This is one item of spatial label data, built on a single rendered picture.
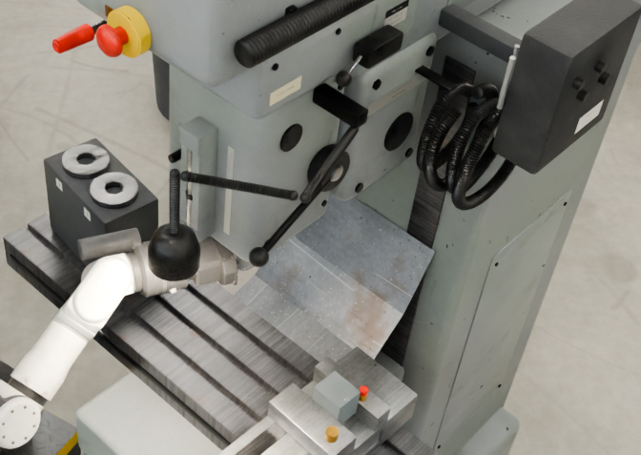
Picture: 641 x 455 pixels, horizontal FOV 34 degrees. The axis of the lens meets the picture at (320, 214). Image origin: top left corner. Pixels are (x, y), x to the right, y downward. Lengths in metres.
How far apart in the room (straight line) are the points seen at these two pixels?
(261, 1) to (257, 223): 0.43
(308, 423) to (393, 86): 0.58
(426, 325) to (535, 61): 0.84
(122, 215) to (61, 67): 2.29
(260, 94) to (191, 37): 0.16
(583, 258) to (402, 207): 1.76
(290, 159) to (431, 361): 0.82
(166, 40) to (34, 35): 3.17
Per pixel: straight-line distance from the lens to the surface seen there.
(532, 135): 1.50
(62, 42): 1.35
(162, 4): 1.22
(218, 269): 1.69
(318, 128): 1.51
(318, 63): 1.38
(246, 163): 1.46
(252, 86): 1.32
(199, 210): 1.54
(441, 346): 2.15
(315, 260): 2.13
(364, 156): 1.63
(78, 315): 1.63
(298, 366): 1.97
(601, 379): 3.35
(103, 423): 1.99
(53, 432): 2.53
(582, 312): 3.51
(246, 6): 1.19
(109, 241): 1.68
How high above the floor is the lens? 2.48
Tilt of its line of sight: 43 degrees down
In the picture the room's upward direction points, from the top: 8 degrees clockwise
